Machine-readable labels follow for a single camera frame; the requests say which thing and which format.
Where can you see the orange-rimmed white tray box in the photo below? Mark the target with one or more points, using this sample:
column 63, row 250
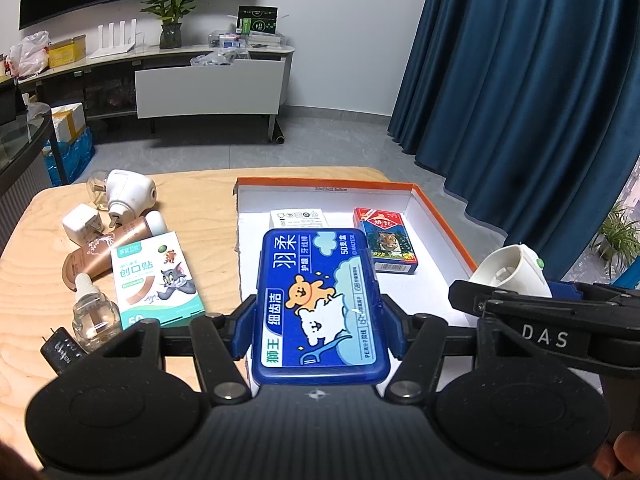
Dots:
column 442, row 258

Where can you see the clutter of packets on console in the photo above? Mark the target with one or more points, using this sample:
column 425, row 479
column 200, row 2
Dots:
column 227, row 47

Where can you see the teal band-aid box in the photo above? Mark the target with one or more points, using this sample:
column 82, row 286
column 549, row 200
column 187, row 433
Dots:
column 153, row 280

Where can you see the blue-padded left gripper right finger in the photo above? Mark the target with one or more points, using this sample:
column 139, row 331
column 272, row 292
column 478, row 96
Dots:
column 395, row 327

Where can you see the white mosquito repellent plug heater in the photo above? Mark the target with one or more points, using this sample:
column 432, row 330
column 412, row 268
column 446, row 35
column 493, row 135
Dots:
column 125, row 195

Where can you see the black glass side table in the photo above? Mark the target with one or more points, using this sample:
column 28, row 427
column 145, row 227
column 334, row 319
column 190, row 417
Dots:
column 24, row 131

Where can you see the blue curtain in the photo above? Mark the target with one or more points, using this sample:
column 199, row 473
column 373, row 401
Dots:
column 529, row 110

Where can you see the white wifi router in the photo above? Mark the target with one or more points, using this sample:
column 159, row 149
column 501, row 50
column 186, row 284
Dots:
column 115, row 39

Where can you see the red playing card box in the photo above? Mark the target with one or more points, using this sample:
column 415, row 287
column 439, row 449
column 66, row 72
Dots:
column 388, row 240

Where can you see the white TV console cabinet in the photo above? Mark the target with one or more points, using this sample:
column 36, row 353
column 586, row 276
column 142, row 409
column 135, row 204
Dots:
column 151, row 83

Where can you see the clear repellent liquid bottle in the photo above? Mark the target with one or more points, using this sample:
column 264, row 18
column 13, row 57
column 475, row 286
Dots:
column 96, row 318

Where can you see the white power adapter box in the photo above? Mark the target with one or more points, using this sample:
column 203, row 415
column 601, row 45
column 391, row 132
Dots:
column 297, row 218

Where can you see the potted green bamboo plant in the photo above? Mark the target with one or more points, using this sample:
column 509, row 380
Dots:
column 170, row 7

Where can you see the yellow cardboard box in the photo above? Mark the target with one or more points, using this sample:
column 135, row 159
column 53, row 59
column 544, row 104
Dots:
column 67, row 51

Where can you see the white plastic bag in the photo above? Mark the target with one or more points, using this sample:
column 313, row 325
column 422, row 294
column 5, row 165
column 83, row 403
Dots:
column 30, row 56

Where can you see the white yellow carton on floor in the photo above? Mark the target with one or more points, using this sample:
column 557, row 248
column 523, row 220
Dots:
column 68, row 121

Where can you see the black green product box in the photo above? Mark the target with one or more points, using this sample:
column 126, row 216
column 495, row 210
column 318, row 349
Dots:
column 257, row 19

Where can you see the black usb charger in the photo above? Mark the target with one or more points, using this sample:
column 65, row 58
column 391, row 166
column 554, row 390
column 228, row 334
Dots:
column 61, row 351

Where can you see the potted plant by window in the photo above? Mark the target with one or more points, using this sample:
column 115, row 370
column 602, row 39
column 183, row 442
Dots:
column 616, row 241

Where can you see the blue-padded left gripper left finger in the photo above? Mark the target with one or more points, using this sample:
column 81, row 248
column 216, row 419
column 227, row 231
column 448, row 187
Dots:
column 242, row 321

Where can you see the white cube charger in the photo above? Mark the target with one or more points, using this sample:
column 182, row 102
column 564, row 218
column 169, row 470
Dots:
column 83, row 224

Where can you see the person's right hand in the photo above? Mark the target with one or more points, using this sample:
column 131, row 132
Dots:
column 622, row 459

